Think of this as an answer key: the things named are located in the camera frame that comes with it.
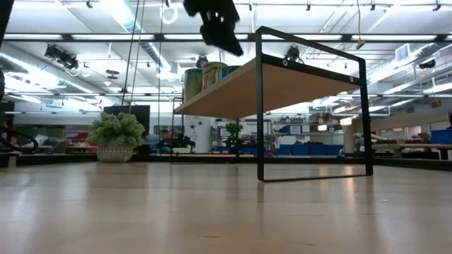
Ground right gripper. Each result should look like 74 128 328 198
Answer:
183 0 244 57

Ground blue label tin can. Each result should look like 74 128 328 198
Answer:
220 65 243 79

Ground printed beige label tin can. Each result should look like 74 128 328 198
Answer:
201 61 229 91

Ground green label tin can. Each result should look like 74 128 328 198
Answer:
183 68 204 102

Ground small green background plant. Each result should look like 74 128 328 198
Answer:
224 121 245 150

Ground white cylinder tank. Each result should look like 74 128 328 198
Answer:
183 116 213 155

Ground green plant in white pot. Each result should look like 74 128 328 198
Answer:
86 111 146 164

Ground wooden background table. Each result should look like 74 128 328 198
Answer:
370 142 452 160

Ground white cable ring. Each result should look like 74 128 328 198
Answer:
159 2 179 25

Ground wooden shelf black metal frame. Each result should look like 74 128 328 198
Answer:
172 25 374 183

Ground yellow hanging cable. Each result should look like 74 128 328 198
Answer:
129 0 146 114

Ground black hanging cable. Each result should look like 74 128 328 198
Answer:
121 0 141 107

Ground black aluminium table frame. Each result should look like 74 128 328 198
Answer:
0 152 452 172

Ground yellow hanging cord plug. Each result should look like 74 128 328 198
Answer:
355 0 367 51

